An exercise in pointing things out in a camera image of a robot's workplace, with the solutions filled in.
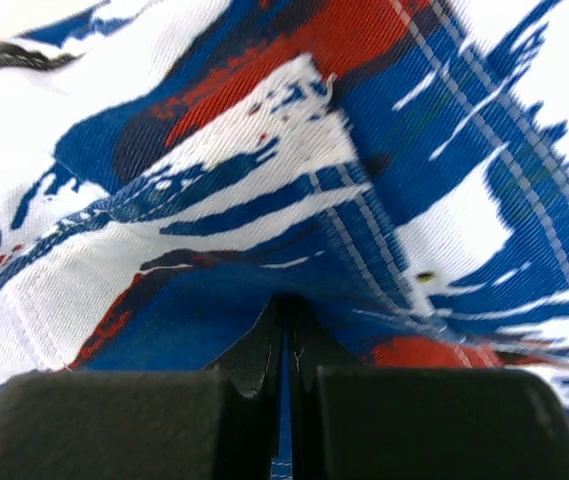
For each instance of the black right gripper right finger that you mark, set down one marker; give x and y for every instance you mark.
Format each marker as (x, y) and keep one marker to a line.
(352, 421)

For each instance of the blue white red patterned trousers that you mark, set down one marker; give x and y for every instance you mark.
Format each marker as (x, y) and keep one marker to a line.
(166, 165)

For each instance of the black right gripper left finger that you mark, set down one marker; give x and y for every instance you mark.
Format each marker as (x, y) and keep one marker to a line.
(220, 422)

